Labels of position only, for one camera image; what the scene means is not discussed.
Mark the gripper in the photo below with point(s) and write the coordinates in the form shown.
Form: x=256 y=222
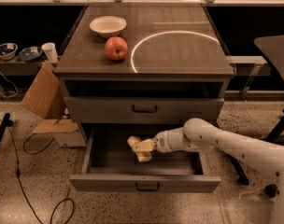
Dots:
x=161 y=142

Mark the yellow sponge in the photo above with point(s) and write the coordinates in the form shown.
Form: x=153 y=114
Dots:
x=132 y=141

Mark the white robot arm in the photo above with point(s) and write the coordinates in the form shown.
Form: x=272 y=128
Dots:
x=265 y=157

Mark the open middle drawer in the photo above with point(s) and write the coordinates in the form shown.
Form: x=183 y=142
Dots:
x=111 y=165

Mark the closed top drawer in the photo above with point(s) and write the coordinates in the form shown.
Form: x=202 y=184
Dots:
x=141 y=110

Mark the grey drawer cabinet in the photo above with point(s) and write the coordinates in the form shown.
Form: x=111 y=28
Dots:
x=173 y=52

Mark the flat cardboard piece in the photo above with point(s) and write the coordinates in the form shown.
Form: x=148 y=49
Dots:
x=56 y=126

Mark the red apple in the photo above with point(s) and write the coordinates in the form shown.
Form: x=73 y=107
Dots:
x=116 y=48

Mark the cardboard box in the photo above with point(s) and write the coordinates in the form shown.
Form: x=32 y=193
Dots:
x=45 y=97

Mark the white bowl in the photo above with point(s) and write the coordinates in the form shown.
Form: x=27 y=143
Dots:
x=108 y=26

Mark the black stand leg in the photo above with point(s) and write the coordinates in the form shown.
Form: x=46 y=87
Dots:
x=255 y=121

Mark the black pole left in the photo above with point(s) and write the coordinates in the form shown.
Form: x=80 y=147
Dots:
x=6 y=122

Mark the white paper cup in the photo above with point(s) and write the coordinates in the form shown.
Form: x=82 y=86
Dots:
x=50 y=51

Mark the blue bowl right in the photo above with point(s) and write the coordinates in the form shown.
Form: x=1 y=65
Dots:
x=31 y=54

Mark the blue bowl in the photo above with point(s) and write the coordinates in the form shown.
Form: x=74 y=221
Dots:
x=8 y=51
x=31 y=54

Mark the blue bowl left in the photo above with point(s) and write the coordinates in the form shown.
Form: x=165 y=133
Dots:
x=8 y=51

